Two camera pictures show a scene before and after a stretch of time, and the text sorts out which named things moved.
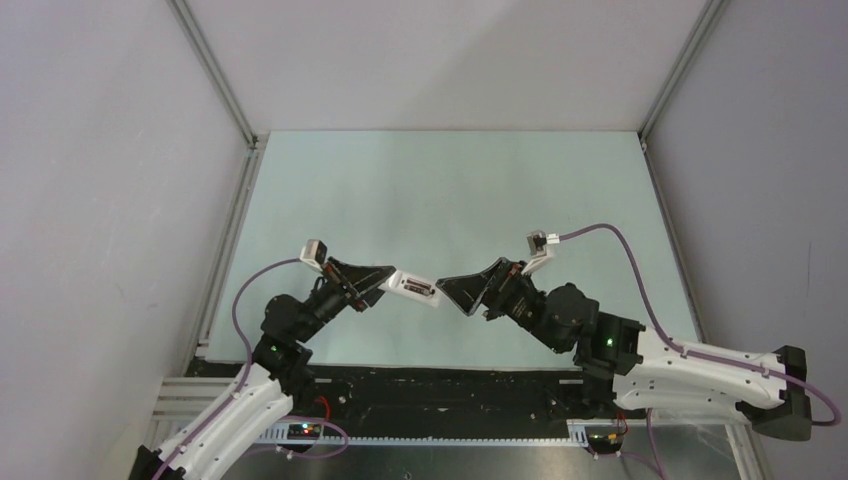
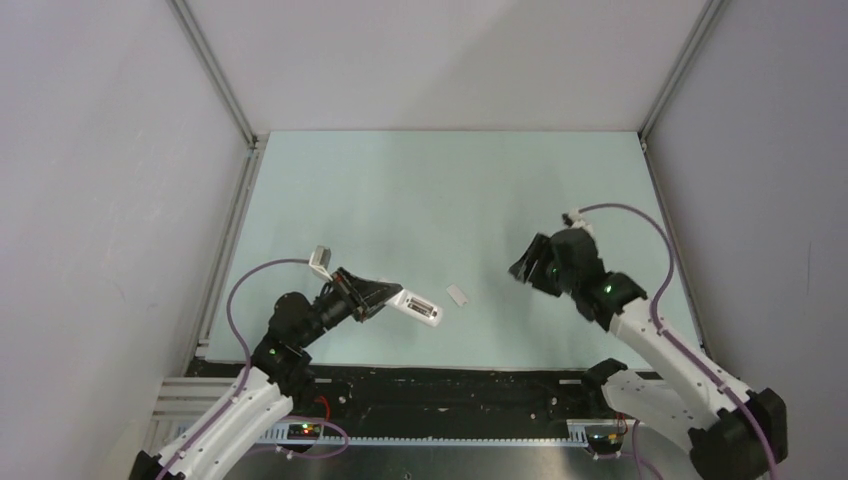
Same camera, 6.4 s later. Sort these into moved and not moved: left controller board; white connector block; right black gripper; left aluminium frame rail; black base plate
Moved: right black gripper; white connector block
Not moved: left controller board; black base plate; left aluminium frame rail
